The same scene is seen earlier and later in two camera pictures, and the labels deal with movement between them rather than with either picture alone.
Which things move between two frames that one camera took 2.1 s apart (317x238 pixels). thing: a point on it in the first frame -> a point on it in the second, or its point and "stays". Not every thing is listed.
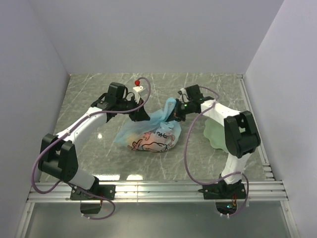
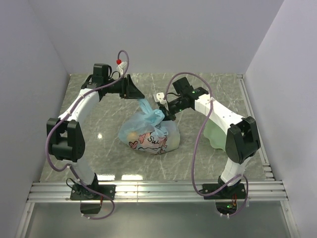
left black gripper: (140, 115) -> (129, 89)
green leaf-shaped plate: (214, 132) stays
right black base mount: (225, 196) stays
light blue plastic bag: (156, 135) stays
